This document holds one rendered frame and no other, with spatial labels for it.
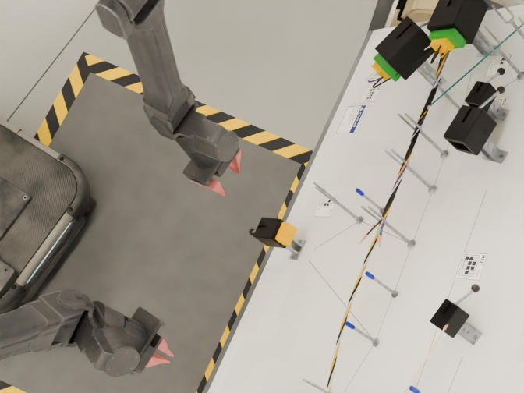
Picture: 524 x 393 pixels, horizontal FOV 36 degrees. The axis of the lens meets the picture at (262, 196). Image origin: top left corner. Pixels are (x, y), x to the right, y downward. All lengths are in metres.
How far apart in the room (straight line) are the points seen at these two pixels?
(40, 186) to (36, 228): 0.13
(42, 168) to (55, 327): 1.32
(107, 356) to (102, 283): 1.40
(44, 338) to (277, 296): 0.58
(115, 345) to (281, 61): 1.78
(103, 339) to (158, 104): 0.39
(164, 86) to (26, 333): 0.43
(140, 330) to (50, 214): 1.16
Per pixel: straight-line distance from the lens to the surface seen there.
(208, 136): 1.40
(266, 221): 1.65
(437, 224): 1.49
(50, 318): 1.25
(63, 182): 2.51
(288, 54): 2.89
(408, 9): 2.11
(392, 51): 1.61
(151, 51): 1.19
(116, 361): 1.27
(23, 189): 2.53
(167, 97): 1.33
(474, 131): 1.41
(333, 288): 1.57
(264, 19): 2.96
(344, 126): 1.81
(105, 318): 1.31
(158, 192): 2.71
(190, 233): 2.66
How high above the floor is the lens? 2.58
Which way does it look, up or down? 73 degrees down
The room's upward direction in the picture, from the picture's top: 7 degrees clockwise
